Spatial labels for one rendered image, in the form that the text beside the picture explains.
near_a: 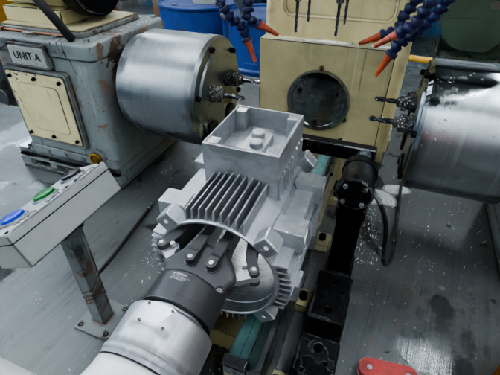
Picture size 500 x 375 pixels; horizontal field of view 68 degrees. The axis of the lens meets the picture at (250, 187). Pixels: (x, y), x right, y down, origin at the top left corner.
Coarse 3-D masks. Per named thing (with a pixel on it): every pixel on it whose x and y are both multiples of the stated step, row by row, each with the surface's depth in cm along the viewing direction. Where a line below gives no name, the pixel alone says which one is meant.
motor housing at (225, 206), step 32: (192, 192) 50; (224, 192) 44; (256, 192) 45; (288, 192) 49; (160, 224) 47; (224, 224) 41; (256, 224) 42; (160, 256) 49; (288, 256) 43; (256, 288) 51; (288, 288) 43
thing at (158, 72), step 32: (160, 32) 80; (192, 32) 81; (128, 64) 78; (160, 64) 75; (192, 64) 73; (224, 64) 83; (128, 96) 79; (160, 96) 76; (192, 96) 74; (160, 128) 82; (192, 128) 78
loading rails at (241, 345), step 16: (320, 160) 84; (336, 160) 89; (320, 240) 77; (304, 272) 67; (288, 304) 55; (304, 304) 65; (224, 320) 59; (240, 320) 59; (256, 320) 51; (272, 320) 49; (288, 320) 59; (224, 336) 58; (240, 336) 49; (256, 336) 49; (272, 336) 47; (240, 352) 47; (256, 352) 46; (272, 352) 50; (224, 368) 47; (240, 368) 45; (256, 368) 44; (272, 368) 54
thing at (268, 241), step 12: (300, 156) 54; (312, 156) 54; (312, 168) 53; (168, 216) 43; (180, 216) 44; (168, 228) 44; (264, 228) 41; (264, 240) 39; (276, 240) 40; (264, 252) 41; (276, 252) 40; (264, 312) 47; (276, 312) 48
